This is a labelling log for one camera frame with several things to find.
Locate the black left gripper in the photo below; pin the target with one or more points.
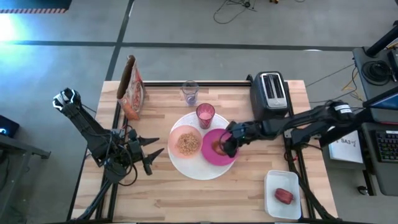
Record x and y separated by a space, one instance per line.
138 149

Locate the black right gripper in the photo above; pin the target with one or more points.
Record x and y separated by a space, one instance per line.
238 132

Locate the reddish brown food piece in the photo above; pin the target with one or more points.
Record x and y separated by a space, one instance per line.
217 147

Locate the magenta plate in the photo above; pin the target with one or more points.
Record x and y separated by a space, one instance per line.
214 160

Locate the pale pink bowl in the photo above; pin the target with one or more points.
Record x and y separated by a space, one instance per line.
173 146

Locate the red faceted plastic tumbler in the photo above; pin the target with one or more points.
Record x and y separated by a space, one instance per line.
205 115

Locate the white round woven placemat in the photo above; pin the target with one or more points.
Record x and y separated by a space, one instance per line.
196 169

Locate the orange cereal box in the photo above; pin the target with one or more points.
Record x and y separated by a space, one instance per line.
133 93

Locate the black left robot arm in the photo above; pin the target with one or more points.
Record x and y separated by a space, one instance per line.
90 133

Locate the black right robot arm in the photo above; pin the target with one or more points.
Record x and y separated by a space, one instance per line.
311 119

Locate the brown cereal heap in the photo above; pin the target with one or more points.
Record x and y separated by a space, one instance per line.
188 143

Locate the black toaster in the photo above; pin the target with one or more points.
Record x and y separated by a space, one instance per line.
264 105

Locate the clear drinking glass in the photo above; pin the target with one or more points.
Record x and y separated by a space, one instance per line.
190 98

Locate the red sausage-shaped food piece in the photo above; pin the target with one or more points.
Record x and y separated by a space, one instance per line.
283 196

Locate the white rectangular tray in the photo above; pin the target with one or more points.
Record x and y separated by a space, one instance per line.
280 208

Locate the white paper sign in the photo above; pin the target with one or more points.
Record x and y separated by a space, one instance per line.
345 152

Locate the grey metal stand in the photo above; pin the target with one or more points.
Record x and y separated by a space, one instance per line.
18 149

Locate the black computer mouse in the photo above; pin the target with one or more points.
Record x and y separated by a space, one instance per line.
362 190

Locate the black box device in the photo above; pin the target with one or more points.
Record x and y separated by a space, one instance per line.
7 126

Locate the grey side desk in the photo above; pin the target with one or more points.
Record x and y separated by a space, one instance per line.
373 90

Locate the black keyboard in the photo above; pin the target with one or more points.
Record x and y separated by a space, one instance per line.
387 146

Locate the dark laptop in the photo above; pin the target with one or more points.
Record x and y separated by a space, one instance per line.
385 109

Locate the black pole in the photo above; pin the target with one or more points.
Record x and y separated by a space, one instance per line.
382 42

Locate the black table edge rail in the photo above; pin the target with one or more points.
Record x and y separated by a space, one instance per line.
217 83

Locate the black aluminium frame rail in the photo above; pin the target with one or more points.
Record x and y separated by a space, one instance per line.
291 158
111 205

